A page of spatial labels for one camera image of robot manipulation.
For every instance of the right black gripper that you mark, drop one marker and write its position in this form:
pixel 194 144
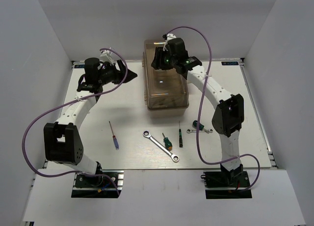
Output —
pixel 159 54

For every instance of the thin black green screwdriver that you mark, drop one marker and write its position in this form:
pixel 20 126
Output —
pixel 180 137

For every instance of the small combination wrench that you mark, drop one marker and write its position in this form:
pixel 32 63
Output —
pixel 194 131

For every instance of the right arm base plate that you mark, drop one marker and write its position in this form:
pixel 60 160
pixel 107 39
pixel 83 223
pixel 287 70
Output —
pixel 218 187

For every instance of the stubby green orange screwdriver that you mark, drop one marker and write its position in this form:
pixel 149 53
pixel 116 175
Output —
pixel 167 142

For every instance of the beige cantilever toolbox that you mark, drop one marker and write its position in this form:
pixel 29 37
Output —
pixel 165 92

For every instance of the red blue screwdriver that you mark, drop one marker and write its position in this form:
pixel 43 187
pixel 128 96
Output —
pixel 116 144

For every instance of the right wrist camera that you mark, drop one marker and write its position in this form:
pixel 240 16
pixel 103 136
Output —
pixel 167 37

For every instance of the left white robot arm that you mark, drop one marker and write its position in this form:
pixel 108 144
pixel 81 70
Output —
pixel 62 141

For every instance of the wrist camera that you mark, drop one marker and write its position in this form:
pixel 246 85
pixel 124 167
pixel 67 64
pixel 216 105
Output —
pixel 167 37
pixel 106 56

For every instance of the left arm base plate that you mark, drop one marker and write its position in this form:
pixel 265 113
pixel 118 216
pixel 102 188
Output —
pixel 98 187

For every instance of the large ratchet wrench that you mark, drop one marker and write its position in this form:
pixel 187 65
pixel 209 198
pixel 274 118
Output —
pixel 175 158

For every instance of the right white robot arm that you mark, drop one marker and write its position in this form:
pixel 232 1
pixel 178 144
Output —
pixel 229 109

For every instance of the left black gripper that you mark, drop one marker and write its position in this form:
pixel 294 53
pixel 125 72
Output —
pixel 120 74

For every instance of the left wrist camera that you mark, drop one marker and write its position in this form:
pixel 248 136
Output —
pixel 106 56

